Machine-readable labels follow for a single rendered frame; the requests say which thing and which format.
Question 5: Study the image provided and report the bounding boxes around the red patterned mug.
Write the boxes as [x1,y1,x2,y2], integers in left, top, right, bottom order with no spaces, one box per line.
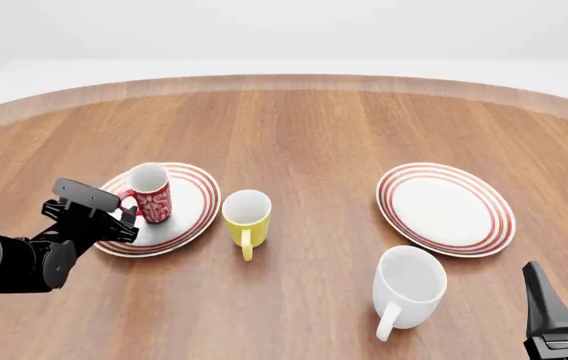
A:
[116,162,174,225]

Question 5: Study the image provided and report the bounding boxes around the white plate with red rings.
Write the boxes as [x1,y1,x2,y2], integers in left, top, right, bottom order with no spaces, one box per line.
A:
[375,161,517,259]
[93,161,223,259]

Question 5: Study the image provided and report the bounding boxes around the yellow mug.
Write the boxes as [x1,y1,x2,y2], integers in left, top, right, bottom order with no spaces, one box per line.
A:
[221,189,273,263]

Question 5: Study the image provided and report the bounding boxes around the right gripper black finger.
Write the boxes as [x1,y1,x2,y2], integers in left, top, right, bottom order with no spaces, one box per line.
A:
[521,260,568,341]

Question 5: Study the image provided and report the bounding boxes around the white mug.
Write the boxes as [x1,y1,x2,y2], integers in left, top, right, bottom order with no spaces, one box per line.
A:
[371,244,449,343]

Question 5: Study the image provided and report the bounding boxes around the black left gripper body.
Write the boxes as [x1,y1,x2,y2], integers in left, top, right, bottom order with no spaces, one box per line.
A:
[40,199,126,249]

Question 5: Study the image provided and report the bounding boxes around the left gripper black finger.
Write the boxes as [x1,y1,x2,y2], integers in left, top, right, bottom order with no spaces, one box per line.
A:
[111,224,141,246]
[119,204,140,227]

